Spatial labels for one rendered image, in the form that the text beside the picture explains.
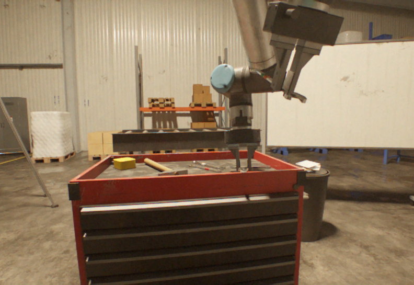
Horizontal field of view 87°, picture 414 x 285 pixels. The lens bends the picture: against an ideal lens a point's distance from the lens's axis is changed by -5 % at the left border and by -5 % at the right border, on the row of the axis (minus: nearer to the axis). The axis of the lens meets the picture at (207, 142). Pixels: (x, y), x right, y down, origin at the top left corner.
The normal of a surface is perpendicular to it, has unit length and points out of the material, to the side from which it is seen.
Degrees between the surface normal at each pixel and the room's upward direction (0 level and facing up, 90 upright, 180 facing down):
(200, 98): 90
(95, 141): 90
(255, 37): 134
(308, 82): 90
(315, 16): 113
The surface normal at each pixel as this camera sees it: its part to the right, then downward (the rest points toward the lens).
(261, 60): -0.13, 0.76
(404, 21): 0.17, 0.11
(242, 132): -0.17, -0.09
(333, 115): -0.26, 0.11
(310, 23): 0.13, 0.49
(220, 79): -0.56, -0.07
